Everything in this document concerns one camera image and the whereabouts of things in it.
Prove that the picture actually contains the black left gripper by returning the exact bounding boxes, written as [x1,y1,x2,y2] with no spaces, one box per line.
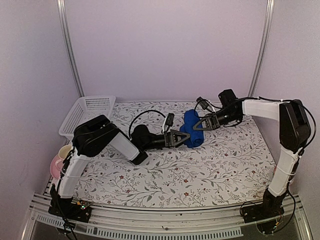
[142,129,192,151]

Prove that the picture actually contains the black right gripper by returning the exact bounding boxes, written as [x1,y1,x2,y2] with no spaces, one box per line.
[193,108,242,131]

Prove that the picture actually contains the blue towel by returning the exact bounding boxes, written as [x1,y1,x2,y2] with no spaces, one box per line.
[179,109,205,149]

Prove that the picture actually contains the white plastic basket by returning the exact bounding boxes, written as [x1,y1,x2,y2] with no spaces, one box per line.
[58,95,116,141]

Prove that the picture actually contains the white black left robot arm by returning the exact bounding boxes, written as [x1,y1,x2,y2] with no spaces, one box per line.
[50,114,191,217]

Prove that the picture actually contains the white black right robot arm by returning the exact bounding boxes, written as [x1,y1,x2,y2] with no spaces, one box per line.
[193,89,317,218]

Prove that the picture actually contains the pink cup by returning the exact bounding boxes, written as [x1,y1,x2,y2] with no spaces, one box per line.
[58,144,73,160]

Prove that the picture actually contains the pink plate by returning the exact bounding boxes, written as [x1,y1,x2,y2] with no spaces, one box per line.
[50,154,64,180]

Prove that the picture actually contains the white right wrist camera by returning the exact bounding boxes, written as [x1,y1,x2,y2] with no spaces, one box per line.
[196,96,216,113]

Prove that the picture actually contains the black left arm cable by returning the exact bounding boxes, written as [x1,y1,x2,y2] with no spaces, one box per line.
[128,109,167,138]

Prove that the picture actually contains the right aluminium frame post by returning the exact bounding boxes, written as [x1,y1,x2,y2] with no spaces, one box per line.
[248,0,275,97]

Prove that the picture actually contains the aluminium frame post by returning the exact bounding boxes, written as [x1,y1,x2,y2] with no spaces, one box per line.
[248,0,275,97]
[56,0,85,97]

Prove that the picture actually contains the aluminium front rail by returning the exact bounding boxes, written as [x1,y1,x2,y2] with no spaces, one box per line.
[21,194,313,240]

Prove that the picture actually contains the left aluminium frame post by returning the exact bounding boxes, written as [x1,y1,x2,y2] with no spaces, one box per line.
[56,0,85,97]

